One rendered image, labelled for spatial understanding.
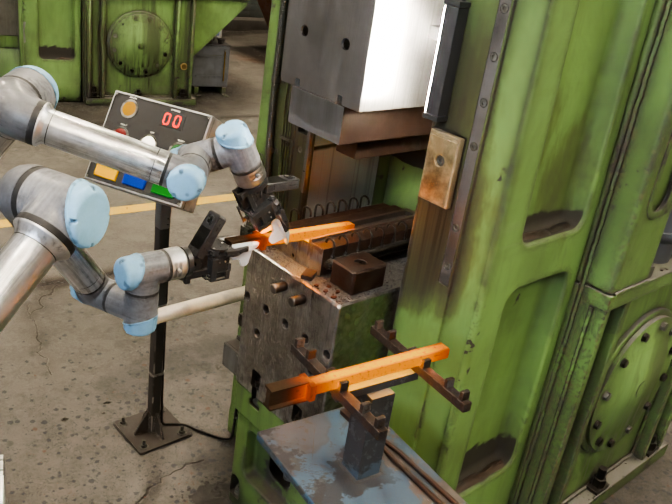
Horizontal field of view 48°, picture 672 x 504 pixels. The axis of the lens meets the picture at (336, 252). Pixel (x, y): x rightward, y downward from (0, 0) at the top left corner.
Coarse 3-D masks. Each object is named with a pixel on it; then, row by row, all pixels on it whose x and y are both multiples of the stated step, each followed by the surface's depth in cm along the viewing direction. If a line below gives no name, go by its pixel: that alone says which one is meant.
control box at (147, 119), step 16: (128, 96) 225; (112, 112) 226; (144, 112) 223; (160, 112) 221; (176, 112) 220; (192, 112) 218; (112, 128) 225; (128, 128) 224; (144, 128) 222; (160, 128) 221; (176, 128) 219; (192, 128) 218; (208, 128) 216; (160, 144) 220; (176, 144) 218; (96, 176) 224; (128, 192) 223; (144, 192) 219; (176, 208) 223; (192, 208) 221
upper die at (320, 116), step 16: (304, 96) 189; (304, 112) 190; (320, 112) 186; (336, 112) 181; (352, 112) 182; (368, 112) 185; (384, 112) 189; (400, 112) 193; (416, 112) 197; (304, 128) 191; (320, 128) 187; (336, 128) 183; (352, 128) 184; (368, 128) 188; (384, 128) 191; (400, 128) 195; (416, 128) 200
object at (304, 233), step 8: (328, 224) 205; (336, 224) 206; (344, 224) 207; (352, 224) 208; (256, 232) 189; (296, 232) 195; (304, 232) 197; (312, 232) 199; (320, 232) 201; (328, 232) 203; (232, 240) 182; (240, 240) 183; (248, 240) 185; (256, 240) 186; (264, 240) 187; (280, 240) 192; (296, 240) 196; (256, 248) 188; (264, 248) 188
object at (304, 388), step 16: (416, 352) 160; (432, 352) 161; (448, 352) 163; (352, 368) 151; (368, 368) 152; (384, 368) 154; (400, 368) 156; (272, 384) 141; (288, 384) 141; (304, 384) 142; (320, 384) 145; (336, 384) 147; (272, 400) 141; (288, 400) 143; (304, 400) 144
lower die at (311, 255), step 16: (368, 208) 229; (384, 208) 228; (400, 208) 230; (304, 224) 208; (320, 224) 210; (384, 224) 215; (400, 224) 217; (304, 240) 200; (320, 240) 200; (336, 240) 201; (352, 240) 202; (368, 240) 205; (384, 240) 210; (400, 240) 215; (304, 256) 201; (320, 256) 196; (336, 256) 199; (384, 256) 213; (320, 272) 197
